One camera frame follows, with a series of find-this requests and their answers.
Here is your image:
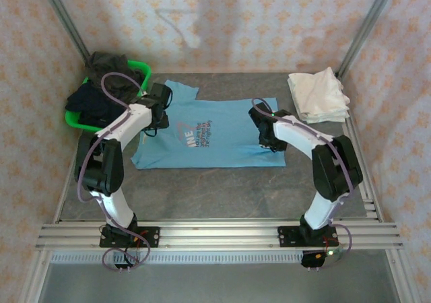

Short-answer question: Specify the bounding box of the light blue printed t-shirt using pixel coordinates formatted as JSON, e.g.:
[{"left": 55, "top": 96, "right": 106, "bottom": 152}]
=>
[{"left": 130, "top": 79, "right": 287, "bottom": 170}]

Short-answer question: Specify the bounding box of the stack of white folded clothes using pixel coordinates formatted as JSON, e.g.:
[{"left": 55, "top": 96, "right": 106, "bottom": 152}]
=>
[{"left": 287, "top": 66, "right": 351, "bottom": 125}]

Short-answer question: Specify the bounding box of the navy crumpled t-shirt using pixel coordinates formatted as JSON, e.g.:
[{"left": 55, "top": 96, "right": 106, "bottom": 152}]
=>
[{"left": 65, "top": 82, "right": 115, "bottom": 131}]

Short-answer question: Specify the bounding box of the dark grey crumpled t-shirt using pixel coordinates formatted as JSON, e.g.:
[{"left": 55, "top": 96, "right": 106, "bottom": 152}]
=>
[{"left": 84, "top": 50, "right": 144, "bottom": 104}]

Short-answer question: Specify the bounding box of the green plastic basket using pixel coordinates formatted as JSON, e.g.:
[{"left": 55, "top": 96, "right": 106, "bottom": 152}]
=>
[{"left": 64, "top": 59, "right": 152, "bottom": 135}]

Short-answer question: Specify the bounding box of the aluminium mounting beam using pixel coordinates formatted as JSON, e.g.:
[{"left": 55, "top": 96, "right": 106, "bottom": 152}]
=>
[{"left": 35, "top": 220, "right": 404, "bottom": 250}]

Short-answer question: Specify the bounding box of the black controller board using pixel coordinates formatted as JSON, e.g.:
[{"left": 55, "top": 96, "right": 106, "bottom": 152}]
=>
[{"left": 300, "top": 247, "right": 345, "bottom": 272}]

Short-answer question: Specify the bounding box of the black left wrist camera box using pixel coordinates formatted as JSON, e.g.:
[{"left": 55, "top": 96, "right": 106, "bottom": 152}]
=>
[{"left": 147, "top": 83, "right": 174, "bottom": 108}]

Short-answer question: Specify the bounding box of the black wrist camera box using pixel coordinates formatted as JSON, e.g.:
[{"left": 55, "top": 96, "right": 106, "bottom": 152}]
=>
[
  {"left": 147, "top": 83, "right": 174, "bottom": 108},
  {"left": 248, "top": 102, "right": 272, "bottom": 121}
]

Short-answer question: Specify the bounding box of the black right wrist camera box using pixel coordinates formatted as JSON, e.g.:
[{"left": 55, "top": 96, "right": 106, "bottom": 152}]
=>
[{"left": 248, "top": 102, "right": 272, "bottom": 121}]

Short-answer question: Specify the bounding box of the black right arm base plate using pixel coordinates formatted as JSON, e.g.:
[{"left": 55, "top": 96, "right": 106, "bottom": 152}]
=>
[{"left": 277, "top": 225, "right": 339, "bottom": 249}]

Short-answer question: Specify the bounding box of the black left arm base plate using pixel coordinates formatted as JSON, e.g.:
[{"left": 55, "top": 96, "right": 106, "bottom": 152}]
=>
[{"left": 99, "top": 226, "right": 160, "bottom": 249}]

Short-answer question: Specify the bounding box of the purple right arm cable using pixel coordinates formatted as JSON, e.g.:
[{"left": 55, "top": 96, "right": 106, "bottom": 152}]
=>
[{"left": 251, "top": 97, "right": 355, "bottom": 271}]

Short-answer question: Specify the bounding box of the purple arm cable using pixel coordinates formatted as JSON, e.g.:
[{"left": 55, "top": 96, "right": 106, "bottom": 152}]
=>
[
  {"left": 251, "top": 97, "right": 355, "bottom": 271},
  {"left": 76, "top": 72, "right": 152, "bottom": 273}
]

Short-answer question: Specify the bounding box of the white slotted cable duct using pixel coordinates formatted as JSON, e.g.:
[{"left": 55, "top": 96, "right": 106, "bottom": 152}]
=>
[{"left": 50, "top": 252, "right": 304, "bottom": 264}]

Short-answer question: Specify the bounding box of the aluminium frame post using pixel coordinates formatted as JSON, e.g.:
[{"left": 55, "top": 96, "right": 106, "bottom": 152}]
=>
[
  {"left": 335, "top": 0, "right": 401, "bottom": 79},
  {"left": 36, "top": 0, "right": 91, "bottom": 67},
  {"left": 18, "top": 248, "right": 51, "bottom": 303},
  {"left": 385, "top": 248, "right": 415, "bottom": 303}
]

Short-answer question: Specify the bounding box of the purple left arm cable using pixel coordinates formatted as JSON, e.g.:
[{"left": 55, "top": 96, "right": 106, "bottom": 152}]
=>
[{"left": 76, "top": 72, "right": 152, "bottom": 273}]

